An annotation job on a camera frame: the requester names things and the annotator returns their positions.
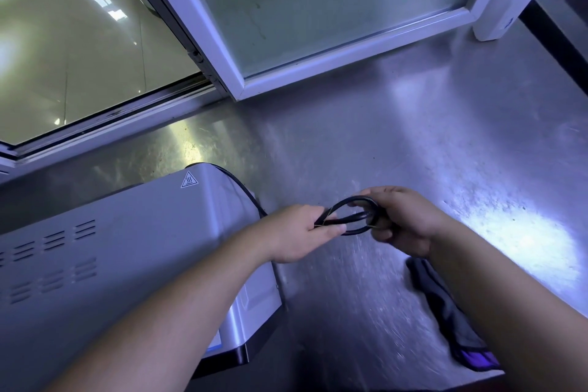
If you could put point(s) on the white window frame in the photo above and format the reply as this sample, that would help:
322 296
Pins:
101 125

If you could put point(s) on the person's left forearm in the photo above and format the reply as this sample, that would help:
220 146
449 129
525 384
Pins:
170 323

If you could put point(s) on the person's left hand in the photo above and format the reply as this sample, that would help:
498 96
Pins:
298 233

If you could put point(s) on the silver microwave black door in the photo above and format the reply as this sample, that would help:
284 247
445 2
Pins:
92 267

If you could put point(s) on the person's right forearm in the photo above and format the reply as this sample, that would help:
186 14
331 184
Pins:
523 300

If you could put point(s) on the grey purple cloth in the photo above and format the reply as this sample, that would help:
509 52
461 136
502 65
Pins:
445 309

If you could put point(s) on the stainless steel sink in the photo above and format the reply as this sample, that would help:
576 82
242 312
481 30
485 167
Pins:
569 24

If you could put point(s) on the hinged white window sash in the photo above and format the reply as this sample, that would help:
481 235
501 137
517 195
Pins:
349 56

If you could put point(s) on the person's right hand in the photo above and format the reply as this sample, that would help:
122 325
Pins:
409 221

